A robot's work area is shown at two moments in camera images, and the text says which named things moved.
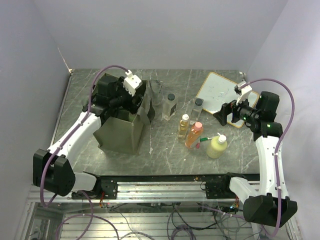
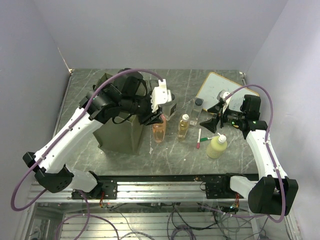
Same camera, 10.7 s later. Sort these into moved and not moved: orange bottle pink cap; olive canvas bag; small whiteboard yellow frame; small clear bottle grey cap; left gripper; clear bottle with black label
Moved: left gripper; orange bottle pink cap
Not moved: small whiteboard yellow frame; small clear bottle grey cap; olive canvas bag; clear bottle with black label
